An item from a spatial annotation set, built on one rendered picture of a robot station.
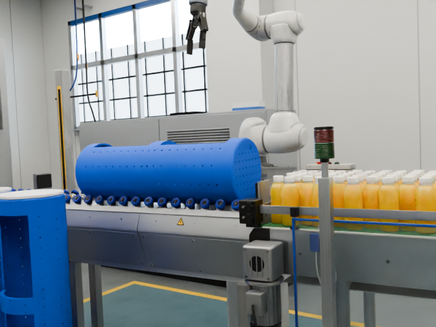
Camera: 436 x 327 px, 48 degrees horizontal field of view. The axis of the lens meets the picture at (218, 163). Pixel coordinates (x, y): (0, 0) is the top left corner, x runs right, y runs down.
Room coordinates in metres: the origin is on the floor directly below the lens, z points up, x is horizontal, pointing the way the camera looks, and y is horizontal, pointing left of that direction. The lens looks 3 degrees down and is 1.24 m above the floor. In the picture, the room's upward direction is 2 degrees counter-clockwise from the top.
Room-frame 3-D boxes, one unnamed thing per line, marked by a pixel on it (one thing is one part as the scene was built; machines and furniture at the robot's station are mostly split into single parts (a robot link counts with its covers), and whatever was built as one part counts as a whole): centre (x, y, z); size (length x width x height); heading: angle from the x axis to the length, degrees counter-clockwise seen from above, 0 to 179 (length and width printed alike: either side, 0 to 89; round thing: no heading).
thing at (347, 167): (2.18, -0.50, 1.05); 0.20 x 0.10 x 0.10; 60
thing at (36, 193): (2.08, 0.81, 1.03); 0.28 x 0.28 x 0.01
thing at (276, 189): (1.87, -0.23, 0.98); 0.07 x 0.07 x 0.17
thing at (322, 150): (1.52, -0.34, 1.18); 0.06 x 0.06 x 0.05
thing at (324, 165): (1.52, -0.34, 1.18); 0.06 x 0.06 x 0.16
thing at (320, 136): (1.52, -0.34, 1.23); 0.06 x 0.06 x 0.04
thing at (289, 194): (1.82, -0.27, 0.98); 0.07 x 0.07 x 0.17
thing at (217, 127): (4.49, 0.36, 0.72); 2.15 x 0.54 x 1.45; 55
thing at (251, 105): (4.01, -0.27, 1.48); 0.24 x 0.12 x 0.08; 63
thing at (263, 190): (2.03, -0.18, 0.99); 0.10 x 0.02 x 0.12; 150
